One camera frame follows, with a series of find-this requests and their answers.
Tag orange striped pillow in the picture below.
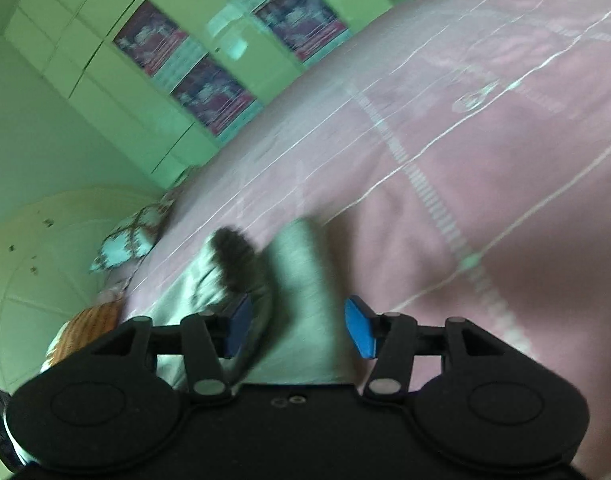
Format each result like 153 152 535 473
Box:
48 305 121 363

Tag purple wall poster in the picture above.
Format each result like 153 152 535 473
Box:
112 0 207 87
254 0 349 64
172 57 262 137

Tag white glossy wardrobe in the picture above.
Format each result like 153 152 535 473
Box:
3 0 411 172

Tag bed with pink checked sheet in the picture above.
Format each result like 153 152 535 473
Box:
122 0 611 461

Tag teal brown patterned pillow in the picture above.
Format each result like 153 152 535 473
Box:
90 200 174 273

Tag cream wooden headboard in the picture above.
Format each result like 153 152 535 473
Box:
0 185 154 396

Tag pink pillow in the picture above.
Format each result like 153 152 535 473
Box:
96 280 134 307

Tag white teal patterned pillow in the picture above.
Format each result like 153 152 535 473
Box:
38 345 61 375

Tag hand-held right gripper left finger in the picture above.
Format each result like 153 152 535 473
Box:
92 294 254 405

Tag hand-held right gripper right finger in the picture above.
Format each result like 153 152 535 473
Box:
344 296 509 404

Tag grey pants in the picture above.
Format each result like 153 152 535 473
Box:
153 219 359 391

